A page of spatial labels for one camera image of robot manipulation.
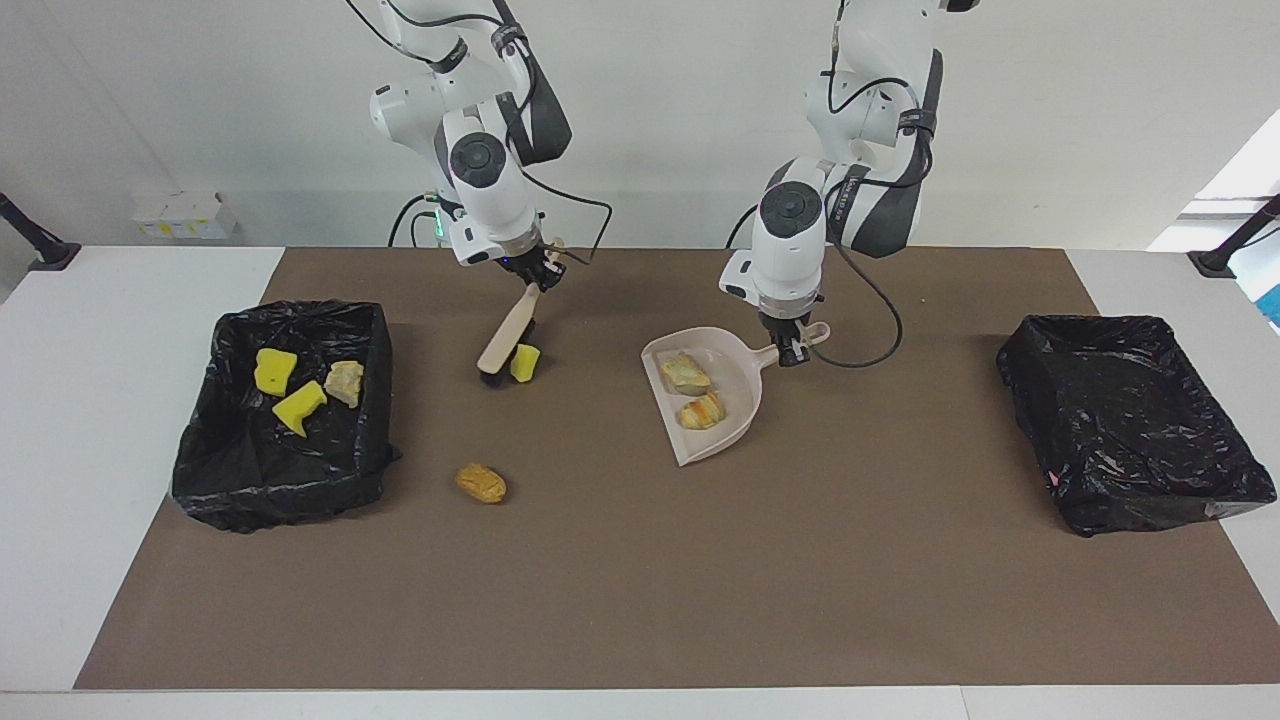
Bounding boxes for beige brush black bristles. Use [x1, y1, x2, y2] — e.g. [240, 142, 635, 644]
[477, 280, 549, 389]

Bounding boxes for beige plastic dustpan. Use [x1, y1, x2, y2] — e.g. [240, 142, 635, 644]
[641, 321, 832, 468]

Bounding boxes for pale bread chunk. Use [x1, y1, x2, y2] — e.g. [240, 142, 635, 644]
[659, 350, 714, 397]

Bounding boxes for striped croissant piece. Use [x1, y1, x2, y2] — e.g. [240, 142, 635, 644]
[676, 390, 729, 432]
[324, 361, 365, 408]

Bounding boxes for brown bread roll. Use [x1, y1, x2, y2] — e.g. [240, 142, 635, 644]
[455, 462, 508, 505]

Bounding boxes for green yellow sponge piece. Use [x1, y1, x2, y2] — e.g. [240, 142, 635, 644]
[272, 380, 329, 438]

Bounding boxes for yellow sponge piece dark dot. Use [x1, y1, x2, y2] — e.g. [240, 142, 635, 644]
[254, 347, 299, 397]

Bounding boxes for black bag bin pink spot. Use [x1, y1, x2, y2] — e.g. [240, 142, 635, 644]
[997, 314, 1279, 538]

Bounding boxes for black bag lined bin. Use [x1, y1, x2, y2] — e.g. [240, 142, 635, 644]
[172, 300, 403, 534]

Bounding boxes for brown table mat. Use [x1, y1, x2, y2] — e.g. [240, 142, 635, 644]
[75, 247, 1280, 691]

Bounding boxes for white cardboard box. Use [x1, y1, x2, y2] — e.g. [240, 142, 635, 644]
[132, 190, 239, 241]

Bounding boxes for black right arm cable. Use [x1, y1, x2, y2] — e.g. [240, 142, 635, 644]
[520, 165, 614, 269]

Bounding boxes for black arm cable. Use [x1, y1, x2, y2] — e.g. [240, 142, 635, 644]
[815, 235, 905, 369]
[520, 165, 614, 269]

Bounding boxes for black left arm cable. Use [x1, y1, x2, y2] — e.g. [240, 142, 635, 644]
[815, 235, 905, 369]

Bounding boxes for black right base cable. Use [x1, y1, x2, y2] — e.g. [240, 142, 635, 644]
[388, 195, 441, 248]

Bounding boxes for black camera stand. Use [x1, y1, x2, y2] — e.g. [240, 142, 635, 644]
[1187, 194, 1280, 279]
[0, 192, 82, 272]

